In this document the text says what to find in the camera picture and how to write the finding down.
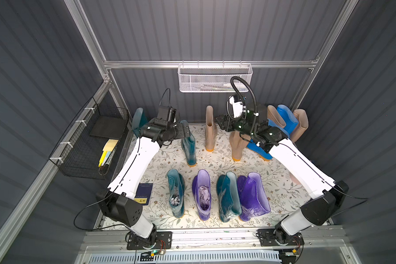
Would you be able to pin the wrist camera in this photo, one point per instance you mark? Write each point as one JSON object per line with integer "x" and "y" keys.
{"x": 236, "y": 107}
{"x": 166, "y": 114}

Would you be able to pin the purple boot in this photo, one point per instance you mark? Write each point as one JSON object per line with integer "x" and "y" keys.
{"x": 252, "y": 196}
{"x": 201, "y": 190}

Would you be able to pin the yellow sticky notes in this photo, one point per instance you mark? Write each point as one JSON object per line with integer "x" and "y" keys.
{"x": 107, "y": 150}

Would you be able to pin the dark green front boot right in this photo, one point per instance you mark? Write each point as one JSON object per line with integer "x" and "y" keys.
{"x": 228, "y": 197}

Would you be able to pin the black wire side basket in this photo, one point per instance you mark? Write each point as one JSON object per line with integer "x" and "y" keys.
{"x": 78, "y": 153}

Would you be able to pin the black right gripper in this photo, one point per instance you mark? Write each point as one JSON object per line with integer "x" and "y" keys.
{"x": 224, "y": 122}

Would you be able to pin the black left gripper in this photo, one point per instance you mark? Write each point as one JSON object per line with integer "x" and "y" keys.
{"x": 183, "y": 131}

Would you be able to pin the dark green front boot left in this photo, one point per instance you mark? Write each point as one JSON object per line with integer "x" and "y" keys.
{"x": 176, "y": 192}

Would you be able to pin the dark blue notebook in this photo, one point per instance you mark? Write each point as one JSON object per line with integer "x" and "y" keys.
{"x": 143, "y": 193}

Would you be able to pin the dark green boot back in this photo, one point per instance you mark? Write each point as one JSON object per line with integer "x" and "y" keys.
{"x": 189, "y": 147}

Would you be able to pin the beige rain boot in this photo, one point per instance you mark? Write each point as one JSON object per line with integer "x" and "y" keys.
{"x": 302, "y": 126}
{"x": 274, "y": 118}
{"x": 238, "y": 143}
{"x": 210, "y": 130}

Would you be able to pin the blue rain boot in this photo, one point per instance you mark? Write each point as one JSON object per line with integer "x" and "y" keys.
{"x": 288, "y": 117}
{"x": 259, "y": 150}

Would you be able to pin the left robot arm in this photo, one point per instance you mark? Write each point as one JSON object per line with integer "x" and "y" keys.
{"x": 117, "y": 202}

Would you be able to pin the dark green boot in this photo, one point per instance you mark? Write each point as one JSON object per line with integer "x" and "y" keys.
{"x": 176, "y": 192}
{"x": 228, "y": 197}
{"x": 189, "y": 147}
{"x": 139, "y": 119}

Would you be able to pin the purple front boot left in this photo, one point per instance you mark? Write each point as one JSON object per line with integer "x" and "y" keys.
{"x": 201, "y": 190}

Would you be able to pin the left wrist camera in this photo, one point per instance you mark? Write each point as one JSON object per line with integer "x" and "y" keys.
{"x": 166, "y": 114}

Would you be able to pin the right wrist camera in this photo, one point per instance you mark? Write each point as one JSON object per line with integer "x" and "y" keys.
{"x": 236, "y": 107}

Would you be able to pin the purple front boot right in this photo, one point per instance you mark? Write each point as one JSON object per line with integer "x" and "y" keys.
{"x": 252, "y": 196}

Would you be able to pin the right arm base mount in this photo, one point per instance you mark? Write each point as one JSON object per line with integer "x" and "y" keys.
{"x": 277, "y": 237}

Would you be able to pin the blue rain boot front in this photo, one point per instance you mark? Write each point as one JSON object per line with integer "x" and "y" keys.
{"x": 259, "y": 150}

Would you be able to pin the blue rain boot back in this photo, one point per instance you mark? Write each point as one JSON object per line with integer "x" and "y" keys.
{"x": 288, "y": 117}

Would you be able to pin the white wire wall basket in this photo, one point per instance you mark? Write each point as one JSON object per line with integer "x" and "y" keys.
{"x": 211, "y": 78}

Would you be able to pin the dark green boot far left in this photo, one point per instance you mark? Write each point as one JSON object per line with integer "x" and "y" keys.
{"x": 139, "y": 119}

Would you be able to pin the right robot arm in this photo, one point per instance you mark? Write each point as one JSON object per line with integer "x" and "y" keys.
{"x": 326, "y": 194}

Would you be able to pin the pink pen cup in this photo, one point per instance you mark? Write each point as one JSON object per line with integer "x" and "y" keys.
{"x": 294, "y": 179}

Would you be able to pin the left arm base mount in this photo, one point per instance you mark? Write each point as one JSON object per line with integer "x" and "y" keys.
{"x": 158, "y": 240}

